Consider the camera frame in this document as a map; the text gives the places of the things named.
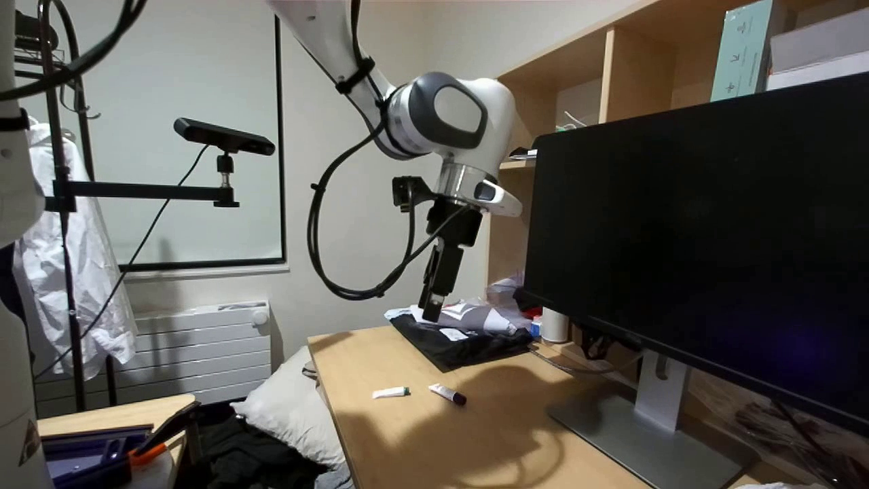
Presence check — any silver monitor stand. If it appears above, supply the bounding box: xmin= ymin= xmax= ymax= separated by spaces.
xmin=549 ymin=351 xmax=743 ymax=489

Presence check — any white tube green cap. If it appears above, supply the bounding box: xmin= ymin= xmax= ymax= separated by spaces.
xmin=373 ymin=385 xmax=409 ymax=398

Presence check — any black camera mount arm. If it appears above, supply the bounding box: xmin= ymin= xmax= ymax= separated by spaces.
xmin=45 ymin=151 xmax=237 ymax=212

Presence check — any grey box on shelf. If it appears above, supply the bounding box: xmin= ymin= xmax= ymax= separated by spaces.
xmin=765 ymin=7 xmax=869 ymax=90

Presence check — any black computer monitor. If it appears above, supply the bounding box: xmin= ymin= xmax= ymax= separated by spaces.
xmin=523 ymin=72 xmax=869 ymax=435

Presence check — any white cup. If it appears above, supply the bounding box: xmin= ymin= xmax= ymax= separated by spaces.
xmin=541 ymin=310 xmax=571 ymax=346

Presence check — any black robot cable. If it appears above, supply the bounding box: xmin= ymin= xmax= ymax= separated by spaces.
xmin=303 ymin=0 xmax=457 ymax=303

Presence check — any wooden shelf unit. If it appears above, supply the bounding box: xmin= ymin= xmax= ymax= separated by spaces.
xmin=487 ymin=0 xmax=869 ymax=288

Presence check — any white radiator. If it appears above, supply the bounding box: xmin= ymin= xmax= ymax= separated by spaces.
xmin=116 ymin=301 xmax=272 ymax=403

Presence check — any wooden side table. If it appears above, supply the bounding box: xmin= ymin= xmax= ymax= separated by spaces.
xmin=39 ymin=394 xmax=195 ymax=489

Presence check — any black camera bar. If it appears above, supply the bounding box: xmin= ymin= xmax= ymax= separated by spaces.
xmin=173 ymin=116 xmax=275 ymax=155

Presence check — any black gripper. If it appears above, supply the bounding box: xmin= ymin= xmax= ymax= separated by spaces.
xmin=417 ymin=195 xmax=480 ymax=324

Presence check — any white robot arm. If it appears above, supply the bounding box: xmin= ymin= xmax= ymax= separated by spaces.
xmin=269 ymin=0 xmax=522 ymax=321

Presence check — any white pillow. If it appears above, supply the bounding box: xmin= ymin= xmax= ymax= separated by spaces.
xmin=234 ymin=348 xmax=344 ymax=466

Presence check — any black tray with papers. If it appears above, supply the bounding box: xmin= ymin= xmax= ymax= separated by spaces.
xmin=386 ymin=303 xmax=536 ymax=371

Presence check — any teal book on shelf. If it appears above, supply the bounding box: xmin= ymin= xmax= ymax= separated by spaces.
xmin=712 ymin=0 xmax=774 ymax=100

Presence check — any white tube dark cap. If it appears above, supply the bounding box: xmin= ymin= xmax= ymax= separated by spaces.
xmin=428 ymin=384 xmax=468 ymax=408

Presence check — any black clothes pile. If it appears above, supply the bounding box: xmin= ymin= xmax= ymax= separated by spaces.
xmin=173 ymin=403 xmax=324 ymax=489

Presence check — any white hanging coat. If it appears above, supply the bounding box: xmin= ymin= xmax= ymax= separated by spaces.
xmin=0 ymin=116 xmax=139 ymax=379

